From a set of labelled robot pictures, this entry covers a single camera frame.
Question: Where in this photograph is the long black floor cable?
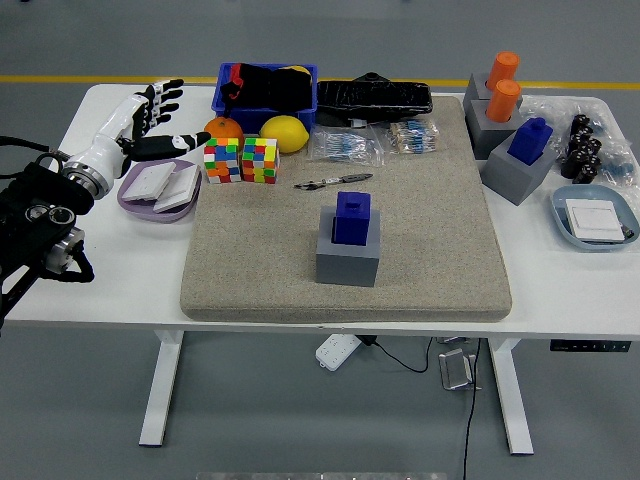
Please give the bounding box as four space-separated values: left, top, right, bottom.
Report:
460 338 482 480

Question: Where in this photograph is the clear plastic bag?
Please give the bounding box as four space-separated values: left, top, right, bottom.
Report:
519 94 640 189

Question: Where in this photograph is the yellow lemon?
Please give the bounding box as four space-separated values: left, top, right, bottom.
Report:
258 115 311 155

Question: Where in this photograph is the colourful puzzle cube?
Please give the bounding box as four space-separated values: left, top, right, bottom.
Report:
203 137 244 185
241 137 280 185

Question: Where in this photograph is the black cloth bag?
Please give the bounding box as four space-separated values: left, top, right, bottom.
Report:
220 62 314 112

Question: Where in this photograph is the blue plastic bin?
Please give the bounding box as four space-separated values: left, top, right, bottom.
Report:
211 62 319 135

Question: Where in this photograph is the grey-brown mat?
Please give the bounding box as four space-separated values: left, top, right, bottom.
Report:
179 95 514 324

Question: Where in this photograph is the black wrapped keyboard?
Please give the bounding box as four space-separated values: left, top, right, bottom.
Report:
316 72 434 127

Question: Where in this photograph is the orange cylinder seal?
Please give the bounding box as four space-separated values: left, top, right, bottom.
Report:
485 78 522 124
486 50 521 92

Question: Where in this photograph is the silver metal bracket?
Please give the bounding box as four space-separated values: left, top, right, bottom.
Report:
437 348 482 392

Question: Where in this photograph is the black power cable with plug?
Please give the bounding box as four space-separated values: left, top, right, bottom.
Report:
359 334 434 374

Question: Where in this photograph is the blue square seal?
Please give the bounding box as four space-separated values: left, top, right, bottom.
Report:
506 116 554 166
333 191 373 247

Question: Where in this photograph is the cluster of black capacitors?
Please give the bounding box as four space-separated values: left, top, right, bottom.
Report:
559 113 604 185

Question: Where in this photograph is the white power strip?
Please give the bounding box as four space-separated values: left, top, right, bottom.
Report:
314 333 362 372

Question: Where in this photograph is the black table control panel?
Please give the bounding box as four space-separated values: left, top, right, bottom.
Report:
549 339 631 353

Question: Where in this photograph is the purple plate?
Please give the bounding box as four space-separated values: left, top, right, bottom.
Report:
116 158 203 225

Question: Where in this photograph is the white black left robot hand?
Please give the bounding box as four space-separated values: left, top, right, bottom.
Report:
63 78 212 182

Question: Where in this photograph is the orange fruit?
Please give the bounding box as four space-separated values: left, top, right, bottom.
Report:
203 115 246 150

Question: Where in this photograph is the bag of blue resistors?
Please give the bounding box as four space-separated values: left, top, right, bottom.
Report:
307 124 387 167

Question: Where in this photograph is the grey utility knife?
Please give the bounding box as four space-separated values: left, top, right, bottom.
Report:
293 172 375 192

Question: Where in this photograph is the white table leg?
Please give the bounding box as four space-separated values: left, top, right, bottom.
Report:
138 330 185 448
488 338 535 456

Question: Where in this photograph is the grey seal holder block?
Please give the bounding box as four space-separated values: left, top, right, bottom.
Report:
462 72 524 121
465 98 524 161
315 206 382 288
480 130 559 207

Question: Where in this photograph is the bag of tan resistors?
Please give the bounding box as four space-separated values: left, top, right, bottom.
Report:
372 118 442 156

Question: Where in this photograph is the white switch panel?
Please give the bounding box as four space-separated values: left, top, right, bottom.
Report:
564 198 632 245
152 166 201 215
121 161 177 203

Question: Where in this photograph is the light blue plate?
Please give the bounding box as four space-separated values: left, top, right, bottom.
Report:
549 184 640 253

